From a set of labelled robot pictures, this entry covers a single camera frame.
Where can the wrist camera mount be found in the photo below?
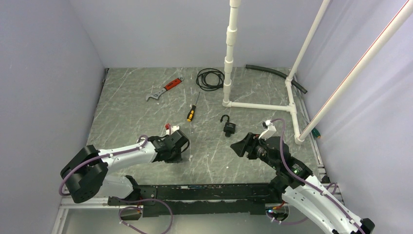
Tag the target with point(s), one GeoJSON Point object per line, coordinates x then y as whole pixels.
{"type": "Point", "coordinates": [269, 130]}
{"type": "Point", "coordinates": [170, 129]}

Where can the black padlock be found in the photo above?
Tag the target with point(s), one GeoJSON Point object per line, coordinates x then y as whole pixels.
{"type": "Point", "coordinates": [229, 128]}

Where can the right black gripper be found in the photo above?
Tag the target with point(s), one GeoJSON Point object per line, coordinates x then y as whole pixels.
{"type": "Point", "coordinates": [246, 145]}

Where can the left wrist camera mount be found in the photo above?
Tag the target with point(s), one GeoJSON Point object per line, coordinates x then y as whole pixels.
{"type": "Point", "coordinates": [170, 129]}

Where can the green orange screwdriver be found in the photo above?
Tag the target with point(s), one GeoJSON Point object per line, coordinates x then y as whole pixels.
{"type": "Point", "coordinates": [315, 133]}

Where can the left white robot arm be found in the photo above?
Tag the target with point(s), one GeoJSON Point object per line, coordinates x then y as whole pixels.
{"type": "Point", "coordinates": [89, 172]}

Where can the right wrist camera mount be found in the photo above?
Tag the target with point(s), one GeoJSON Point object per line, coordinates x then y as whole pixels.
{"type": "Point", "coordinates": [269, 130]}

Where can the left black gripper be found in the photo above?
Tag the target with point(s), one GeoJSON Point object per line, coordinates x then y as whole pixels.
{"type": "Point", "coordinates": [176, 159]}

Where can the red handled adjustable wrench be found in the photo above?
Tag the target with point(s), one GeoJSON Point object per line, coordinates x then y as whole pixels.
{"type": "Point", "coordinates": [170, 85]}

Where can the yellow black screwdriver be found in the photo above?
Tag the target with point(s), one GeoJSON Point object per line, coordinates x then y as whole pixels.
{"type": "Point", "coordinates": [191, 113]}

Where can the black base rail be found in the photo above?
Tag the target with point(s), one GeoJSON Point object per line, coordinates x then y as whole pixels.
{"type": "Point", "coordinates": [157, 200]}

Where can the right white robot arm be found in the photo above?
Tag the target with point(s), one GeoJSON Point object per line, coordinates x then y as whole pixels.
{"type": "Point", "coordinates": [297, 185]}

